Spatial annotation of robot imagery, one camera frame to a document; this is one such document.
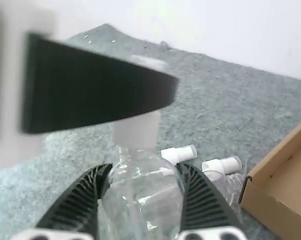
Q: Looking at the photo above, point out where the cardboard box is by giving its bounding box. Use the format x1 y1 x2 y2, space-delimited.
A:
237 115 301 240

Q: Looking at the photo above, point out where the white spray top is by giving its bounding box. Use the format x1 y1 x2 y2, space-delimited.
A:
201 155 242 181
111 53 169 151
160 144 198 166

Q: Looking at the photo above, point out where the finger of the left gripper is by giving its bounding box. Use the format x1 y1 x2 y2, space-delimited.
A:
0 0 180 167

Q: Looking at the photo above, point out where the clear plastic bottle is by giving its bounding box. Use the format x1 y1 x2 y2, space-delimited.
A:
210 171 247 209
97 146 189 240

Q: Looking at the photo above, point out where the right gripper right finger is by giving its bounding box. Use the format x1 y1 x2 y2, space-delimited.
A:
176 162 244 240

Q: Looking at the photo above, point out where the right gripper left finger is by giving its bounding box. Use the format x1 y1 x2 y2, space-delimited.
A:
11 163 114 240

